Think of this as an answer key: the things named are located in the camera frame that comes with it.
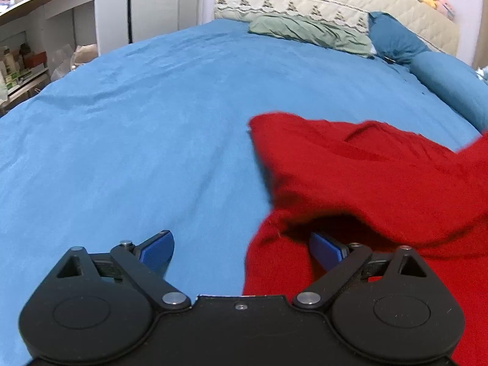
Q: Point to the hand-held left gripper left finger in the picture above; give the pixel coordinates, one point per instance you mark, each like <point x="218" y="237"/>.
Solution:
<point x="157" y="251"/>

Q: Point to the white plastic bag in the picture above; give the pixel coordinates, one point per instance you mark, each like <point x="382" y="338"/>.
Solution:
<point x="61" y="63"/>

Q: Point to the beige plush toy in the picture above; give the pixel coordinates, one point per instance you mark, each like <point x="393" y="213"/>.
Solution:
<point x="84" y="55"/>

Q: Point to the bed with blue sheet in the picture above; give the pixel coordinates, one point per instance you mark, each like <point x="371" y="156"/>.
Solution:
<point x="133" y="129"/>

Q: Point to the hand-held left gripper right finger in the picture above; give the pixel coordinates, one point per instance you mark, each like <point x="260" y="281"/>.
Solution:
<point x="325" y="251"/>

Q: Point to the green pillow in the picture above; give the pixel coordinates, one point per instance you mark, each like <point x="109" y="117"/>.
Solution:
<point x="305" y="30"/>

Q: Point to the red knit garment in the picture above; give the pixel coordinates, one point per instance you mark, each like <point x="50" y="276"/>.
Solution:
<point x="373" y="183"/>

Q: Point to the white wardrobe door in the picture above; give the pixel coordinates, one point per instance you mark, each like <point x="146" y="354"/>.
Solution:
<point x="164" y="0"/>

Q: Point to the stack of boxes under desk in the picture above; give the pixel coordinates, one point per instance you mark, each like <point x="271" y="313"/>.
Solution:
<point x="19" y="64"/>

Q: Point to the white desk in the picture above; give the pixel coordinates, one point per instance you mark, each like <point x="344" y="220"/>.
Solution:
<point x="76" y="3"/>

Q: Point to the long blue pillow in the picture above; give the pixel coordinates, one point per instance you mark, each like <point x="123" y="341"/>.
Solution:
<point x="453" y="80"/>

